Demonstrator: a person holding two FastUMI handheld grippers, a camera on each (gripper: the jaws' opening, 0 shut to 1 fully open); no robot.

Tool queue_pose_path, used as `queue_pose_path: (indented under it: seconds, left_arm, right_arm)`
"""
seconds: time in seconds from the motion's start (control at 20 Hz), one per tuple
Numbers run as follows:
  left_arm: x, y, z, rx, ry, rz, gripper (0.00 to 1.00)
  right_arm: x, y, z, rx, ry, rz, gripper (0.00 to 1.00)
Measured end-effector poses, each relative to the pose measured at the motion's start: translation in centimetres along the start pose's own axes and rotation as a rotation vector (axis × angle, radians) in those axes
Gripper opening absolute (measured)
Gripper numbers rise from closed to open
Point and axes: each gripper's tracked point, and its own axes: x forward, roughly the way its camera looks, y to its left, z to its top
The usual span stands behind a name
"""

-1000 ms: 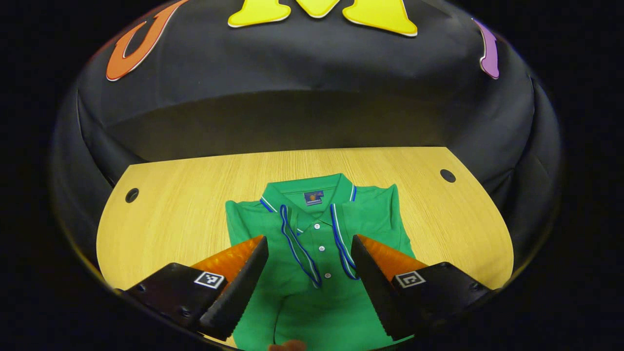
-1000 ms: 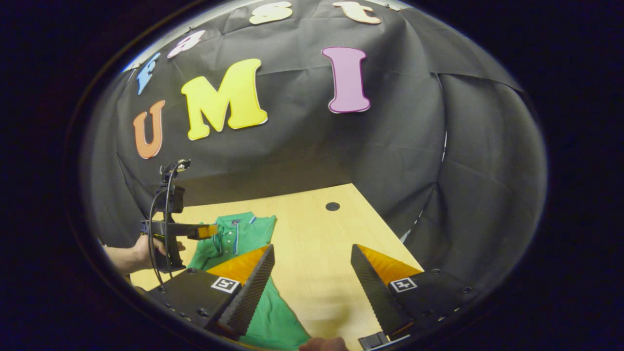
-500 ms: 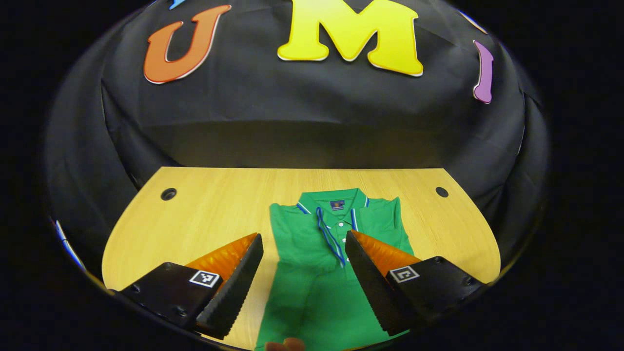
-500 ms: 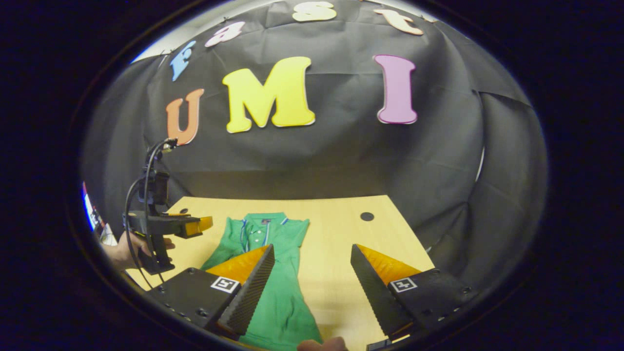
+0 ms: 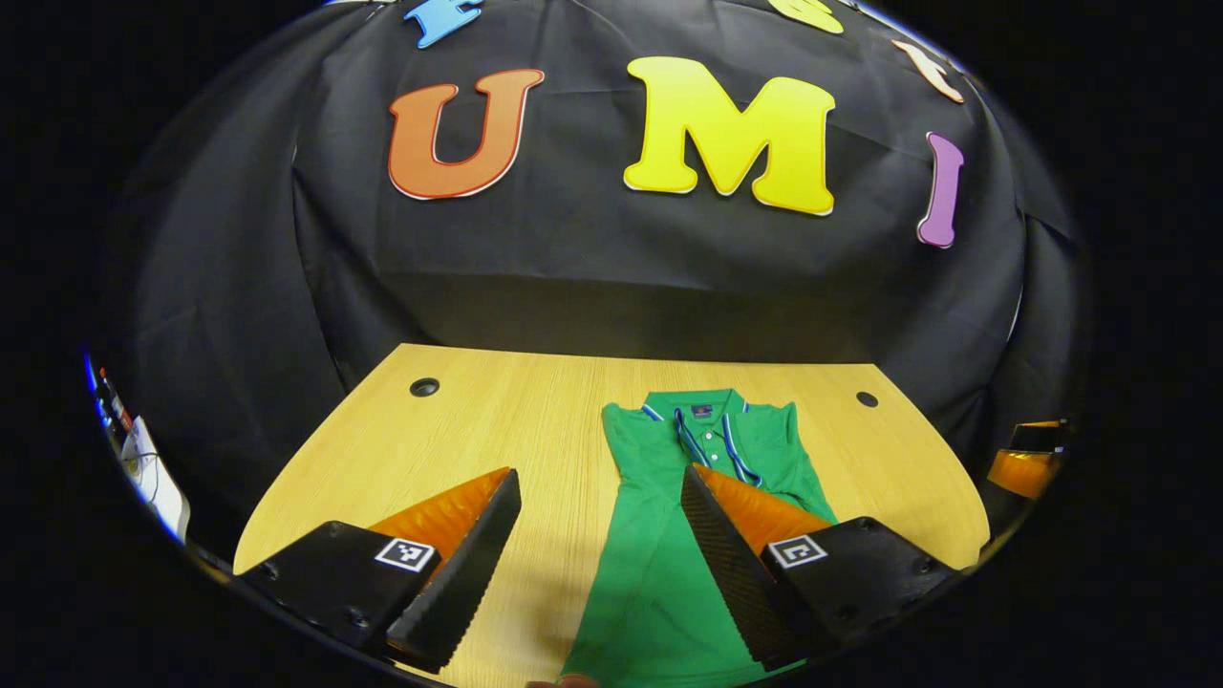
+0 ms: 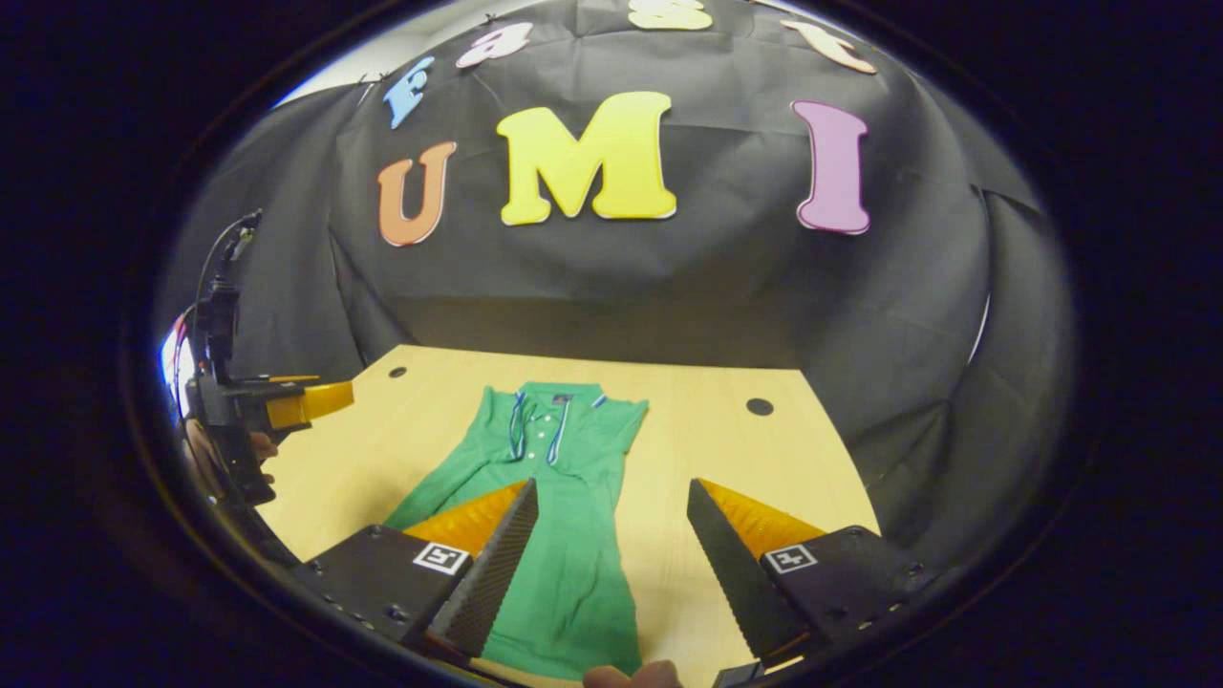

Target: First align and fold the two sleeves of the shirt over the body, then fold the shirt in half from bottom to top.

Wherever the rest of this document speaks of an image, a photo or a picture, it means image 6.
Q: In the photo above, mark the black backdrop cloth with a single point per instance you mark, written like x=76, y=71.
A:
x=669, y=287

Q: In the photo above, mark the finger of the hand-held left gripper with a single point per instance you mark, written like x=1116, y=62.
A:
x=311, y=404
x=253, y=382

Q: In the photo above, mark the green T-shirt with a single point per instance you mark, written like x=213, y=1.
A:
x=573, y=497

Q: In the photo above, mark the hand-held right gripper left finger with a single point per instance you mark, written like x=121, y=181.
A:
x=492, y=583

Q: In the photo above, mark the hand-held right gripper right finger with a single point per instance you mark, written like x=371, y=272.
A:
x=731, y=583

